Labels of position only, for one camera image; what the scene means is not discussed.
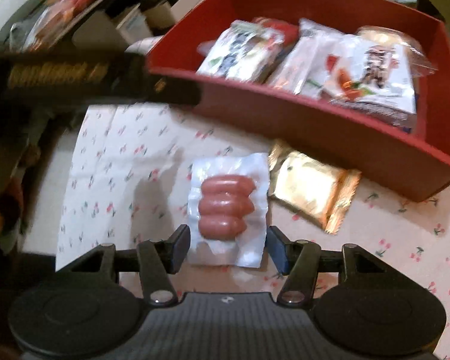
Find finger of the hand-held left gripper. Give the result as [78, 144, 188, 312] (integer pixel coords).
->
[144, 64, 203, 106]

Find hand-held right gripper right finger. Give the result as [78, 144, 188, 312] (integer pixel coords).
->
[266, 226, 394, 306]

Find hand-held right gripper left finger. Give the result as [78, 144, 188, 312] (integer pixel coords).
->
[62, 224, 191, 306]

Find vacuum packed sausages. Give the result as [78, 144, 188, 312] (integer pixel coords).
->
[187, 152, 271, 269]

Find gold foil snack packet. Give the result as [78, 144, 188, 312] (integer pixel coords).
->
[267, 139, 362, 236]

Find green and white wafer packet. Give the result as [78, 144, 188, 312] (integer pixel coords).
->
[197, 20, 286, 83]

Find red cardboard box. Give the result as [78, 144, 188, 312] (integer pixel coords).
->
[145, 0, 450, 201]

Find white barcode snack packet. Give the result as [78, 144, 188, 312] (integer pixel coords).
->
[266, 19, 346, 94]

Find white packet with orange print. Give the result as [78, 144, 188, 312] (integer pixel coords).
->
[304, 37, 364, 100]

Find clear bread bag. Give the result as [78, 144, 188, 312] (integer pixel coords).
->
[356, 25, 439, 79]

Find cherry print white cloth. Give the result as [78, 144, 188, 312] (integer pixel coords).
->
[56, 37, 450, 360]

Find grey side table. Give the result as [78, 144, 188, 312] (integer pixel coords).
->
[0, 0, 158, 57]

